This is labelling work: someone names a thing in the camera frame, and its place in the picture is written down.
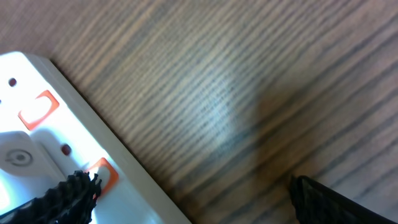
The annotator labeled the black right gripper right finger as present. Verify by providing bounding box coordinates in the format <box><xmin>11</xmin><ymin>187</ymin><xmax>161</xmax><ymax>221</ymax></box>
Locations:
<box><xmin>289</xmin><ymin>175</ymin><xmax>396</xmax><ymax>224</ymax></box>

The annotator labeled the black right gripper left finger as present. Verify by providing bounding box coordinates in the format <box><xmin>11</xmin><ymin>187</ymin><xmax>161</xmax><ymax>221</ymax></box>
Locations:
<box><xmin>1</xmin><ymin>170</ymin><xmax>102</xmax><ymax>224</ymax></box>

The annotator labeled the white USB charger plug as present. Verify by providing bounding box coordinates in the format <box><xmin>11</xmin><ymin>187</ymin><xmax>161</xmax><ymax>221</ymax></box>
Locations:
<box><xmin>1</xmin><ymin>131</ymin><xmax>65</xmax><ymax>181</ymax></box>

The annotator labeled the white power strip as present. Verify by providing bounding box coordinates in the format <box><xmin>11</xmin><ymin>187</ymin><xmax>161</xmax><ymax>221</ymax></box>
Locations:
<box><xmin>1</xmin><ymin>52</ymin><xmax>188</xmax><ymax>224</ymax></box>

